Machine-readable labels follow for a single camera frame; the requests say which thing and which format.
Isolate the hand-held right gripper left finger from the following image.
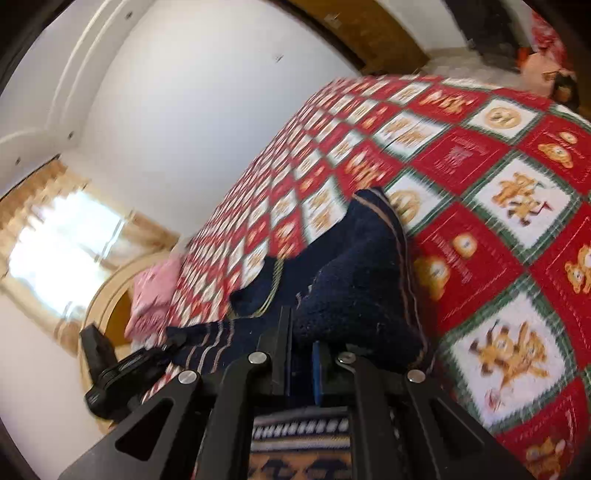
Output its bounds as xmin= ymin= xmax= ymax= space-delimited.
xmin=58 ymin=305 xmax=296 ymax=480

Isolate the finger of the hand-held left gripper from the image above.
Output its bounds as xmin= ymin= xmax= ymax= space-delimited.
xmin=105 ymin=333 xmax=188 ymax=377

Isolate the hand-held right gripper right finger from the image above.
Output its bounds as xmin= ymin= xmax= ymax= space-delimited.
xmin=311 ymin=340 xmax=536 ymax=480

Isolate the navy knitted sweater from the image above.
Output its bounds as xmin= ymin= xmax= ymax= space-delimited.
xmin=166 ymin=187 xmax=439 ymax=480

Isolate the pink folded cloth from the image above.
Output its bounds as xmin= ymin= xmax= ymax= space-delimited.
xmin=124 ymin=256 xmax=185 ymax=342

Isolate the wooden arched headboard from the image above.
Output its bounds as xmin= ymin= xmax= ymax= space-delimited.
xmin=76 ymin=251 xmax=176 ymax=432

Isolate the beige window curtain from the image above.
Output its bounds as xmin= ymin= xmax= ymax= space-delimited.
xmin=0 ymin=159 xmax=181 ymax=356

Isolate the red green printed blanket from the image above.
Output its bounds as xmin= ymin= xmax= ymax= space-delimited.
xmin=139 ymin=74 xmax=591 ymax=480

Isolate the wooden door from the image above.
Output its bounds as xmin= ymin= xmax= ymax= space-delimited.
xmin=286 ymin=0 xmax=430 ymax=77

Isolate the dark cabinet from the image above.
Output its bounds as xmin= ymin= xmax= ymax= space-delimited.
xmin=471 ymin=0 xmax=532 ymax=70

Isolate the red printed cloth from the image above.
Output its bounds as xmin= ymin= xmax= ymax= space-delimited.
xmin=531 ymin=9 xmax=571 ymax=65

